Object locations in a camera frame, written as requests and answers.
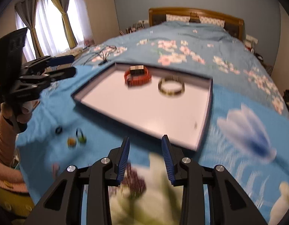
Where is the left grey yellow curtain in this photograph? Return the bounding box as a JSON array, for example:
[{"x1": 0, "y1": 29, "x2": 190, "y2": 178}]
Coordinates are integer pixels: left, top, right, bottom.
[{"x1": 15, "y1": 0, "x2": 44, "y2": 58}]

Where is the green stone ring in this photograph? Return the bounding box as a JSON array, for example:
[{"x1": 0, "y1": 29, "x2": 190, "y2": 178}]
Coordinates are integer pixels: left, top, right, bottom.
[{"x1": 75, "y1": 127, "x2": 88, "y2": 144}]

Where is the right yellow grey curtain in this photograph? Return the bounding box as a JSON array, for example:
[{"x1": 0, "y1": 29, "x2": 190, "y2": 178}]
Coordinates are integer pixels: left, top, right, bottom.
[{"x1": 51, "y1": 0, "x2": 78, "y2": 49}]

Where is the person's left hand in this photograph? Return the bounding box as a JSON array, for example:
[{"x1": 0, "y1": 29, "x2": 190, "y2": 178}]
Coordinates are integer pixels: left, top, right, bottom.
[{"x1": 1, "y1": 100, "x2": 40, "y2": 123}]

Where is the gold bangle bracelet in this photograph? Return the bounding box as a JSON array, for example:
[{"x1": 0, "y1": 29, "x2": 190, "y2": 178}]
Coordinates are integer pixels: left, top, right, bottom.
[{"x1": 158, "y1": 76, "x2": 186, "y2": 98}]

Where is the wooden headboard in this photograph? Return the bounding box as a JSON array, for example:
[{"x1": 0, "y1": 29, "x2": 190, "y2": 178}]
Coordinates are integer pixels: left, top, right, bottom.
[{"x1": 149, "y1": 7, "x2": 244, "y2": 41}]

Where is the right patterned pillow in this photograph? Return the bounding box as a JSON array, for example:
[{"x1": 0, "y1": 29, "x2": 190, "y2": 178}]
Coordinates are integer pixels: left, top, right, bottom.
[{"x1": 199, "y1": 16, "x2": 225, "y2": 28}]

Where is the left patterned pillow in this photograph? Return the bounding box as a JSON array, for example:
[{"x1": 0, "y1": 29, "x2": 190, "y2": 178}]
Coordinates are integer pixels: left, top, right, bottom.
[{"x1": 166, "y1": 14, "x2": 190, "y2": 22}]

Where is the purple beaded bracelet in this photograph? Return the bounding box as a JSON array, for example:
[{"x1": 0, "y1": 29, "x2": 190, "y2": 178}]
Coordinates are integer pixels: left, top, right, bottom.
[{"x1": 120, "y1": 162, "x2": 148, "y2": 199}]

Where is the blue floral bedspread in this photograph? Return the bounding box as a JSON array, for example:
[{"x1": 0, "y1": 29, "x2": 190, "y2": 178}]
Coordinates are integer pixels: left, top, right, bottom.
[{"x1": 16, "y1": 22, "x2": 289, "y2": 224}]

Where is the patterned pillow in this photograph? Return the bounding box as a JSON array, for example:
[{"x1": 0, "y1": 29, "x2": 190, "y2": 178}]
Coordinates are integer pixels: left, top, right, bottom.
[
  {"x1": 199, "y1": 16, "x2": 225, "y2": 28},
  {"x1": 166, "y1": 14, "x2": 190, "y2": 22}
]

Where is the red band bracelet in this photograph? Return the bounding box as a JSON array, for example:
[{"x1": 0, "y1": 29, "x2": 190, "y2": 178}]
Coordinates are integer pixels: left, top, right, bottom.
[{"x1": 123, "y1": 64, "x2": 153, "y2": 86}]

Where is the orange sleeved forearm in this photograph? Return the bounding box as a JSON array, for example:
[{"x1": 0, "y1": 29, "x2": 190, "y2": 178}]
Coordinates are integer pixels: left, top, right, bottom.
[{"x1": 0, "y1": 115, "x2": 28, "y2": 193}]

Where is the dark jewelry tray white lining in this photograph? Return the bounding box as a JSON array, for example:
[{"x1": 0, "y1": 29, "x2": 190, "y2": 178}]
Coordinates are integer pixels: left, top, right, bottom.
[{"x1": 71, "y1": 62, "x2": 213, "y2": 151}]

